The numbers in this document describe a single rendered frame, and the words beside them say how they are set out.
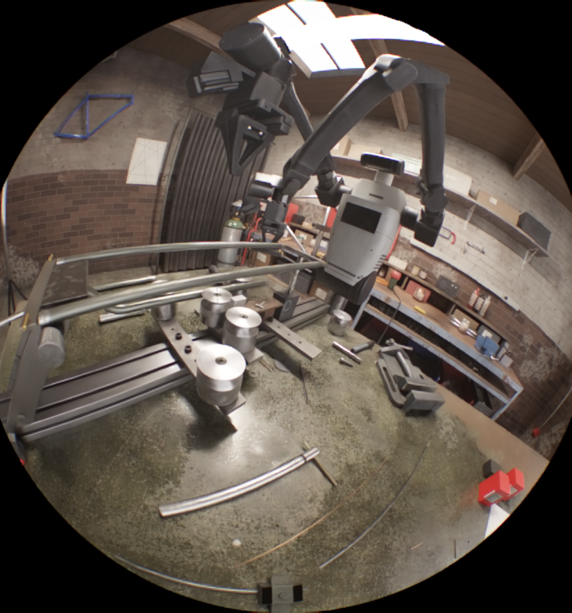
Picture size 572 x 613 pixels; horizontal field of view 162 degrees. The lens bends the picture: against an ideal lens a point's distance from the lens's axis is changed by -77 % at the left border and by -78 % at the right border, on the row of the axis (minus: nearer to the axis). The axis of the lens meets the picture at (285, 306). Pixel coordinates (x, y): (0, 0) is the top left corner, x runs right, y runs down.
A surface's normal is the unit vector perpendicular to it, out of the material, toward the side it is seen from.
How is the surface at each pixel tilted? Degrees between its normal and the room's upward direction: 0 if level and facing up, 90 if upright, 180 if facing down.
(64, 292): 0
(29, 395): 90
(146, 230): 90
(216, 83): 90
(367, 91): 138
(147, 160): 90
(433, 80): 133
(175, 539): 0
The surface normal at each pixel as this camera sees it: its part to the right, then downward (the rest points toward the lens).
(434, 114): -0.06, 0.96
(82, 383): 0.28, -0.85
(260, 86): 0.73, 0.49
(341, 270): -0.64, 0.17
